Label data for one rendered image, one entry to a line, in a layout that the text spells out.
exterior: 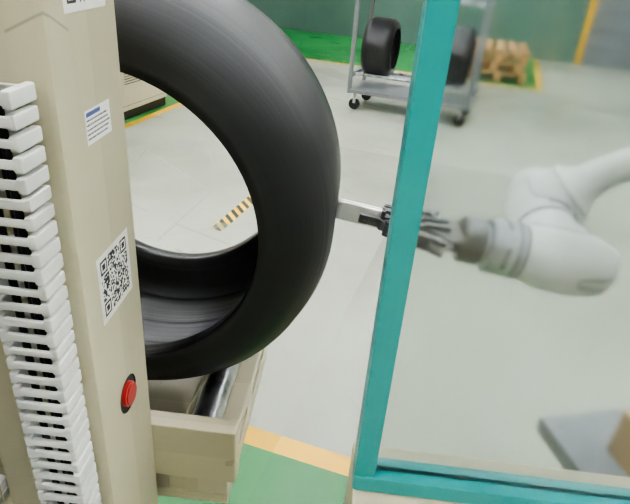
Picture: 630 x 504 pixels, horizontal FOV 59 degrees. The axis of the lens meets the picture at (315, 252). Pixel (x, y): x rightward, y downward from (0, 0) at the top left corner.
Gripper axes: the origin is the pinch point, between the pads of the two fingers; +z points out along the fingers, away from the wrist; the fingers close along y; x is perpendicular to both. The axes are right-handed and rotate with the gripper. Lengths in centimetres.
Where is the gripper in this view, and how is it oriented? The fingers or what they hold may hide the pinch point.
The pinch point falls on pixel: (358, 213)
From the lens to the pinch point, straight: 89.6
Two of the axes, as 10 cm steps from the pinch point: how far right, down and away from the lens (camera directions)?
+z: -9.7, -2.3, -0.2
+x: -2.1, 8.5, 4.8
